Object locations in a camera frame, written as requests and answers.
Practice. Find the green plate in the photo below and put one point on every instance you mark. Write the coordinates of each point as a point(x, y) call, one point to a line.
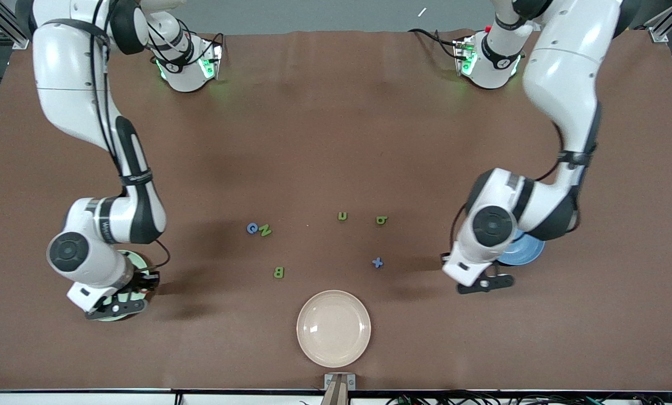
point(138, 263)

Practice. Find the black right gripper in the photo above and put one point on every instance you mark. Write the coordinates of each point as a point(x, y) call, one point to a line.
point(139, 279)

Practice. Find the green foam letter B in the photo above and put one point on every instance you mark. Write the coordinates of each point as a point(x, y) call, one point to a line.
point(275, 272)

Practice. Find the blue plate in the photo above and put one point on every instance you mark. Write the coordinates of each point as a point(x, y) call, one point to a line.
point(524, 254)

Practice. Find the white table edge rail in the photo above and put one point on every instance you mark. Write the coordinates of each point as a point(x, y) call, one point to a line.
point(88, 399)

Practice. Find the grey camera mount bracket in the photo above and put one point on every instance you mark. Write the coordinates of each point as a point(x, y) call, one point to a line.
point(339, 382)

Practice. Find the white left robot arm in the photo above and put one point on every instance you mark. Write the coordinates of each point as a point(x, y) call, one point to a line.
point(566, 73)

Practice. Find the green foam letter q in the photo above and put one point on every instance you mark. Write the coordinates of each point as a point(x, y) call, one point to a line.
point(383, 218)

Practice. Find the blue foam letter x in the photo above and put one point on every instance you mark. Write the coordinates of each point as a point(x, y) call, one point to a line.
point(377, 262)

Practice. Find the blue foam letter G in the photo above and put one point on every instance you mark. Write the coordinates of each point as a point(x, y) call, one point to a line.
point(248, 228)

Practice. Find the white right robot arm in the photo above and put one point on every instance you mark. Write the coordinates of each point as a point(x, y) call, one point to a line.
point(66, 73)

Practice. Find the beige plate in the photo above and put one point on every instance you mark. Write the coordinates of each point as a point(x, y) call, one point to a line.
point(333, 329)

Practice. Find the brown table cover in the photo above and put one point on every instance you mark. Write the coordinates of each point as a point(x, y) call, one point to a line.
point(313, 140)

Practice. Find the aluminium frame profile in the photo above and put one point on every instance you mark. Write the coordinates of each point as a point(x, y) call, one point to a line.
point(21, 41)
point(659, 32)

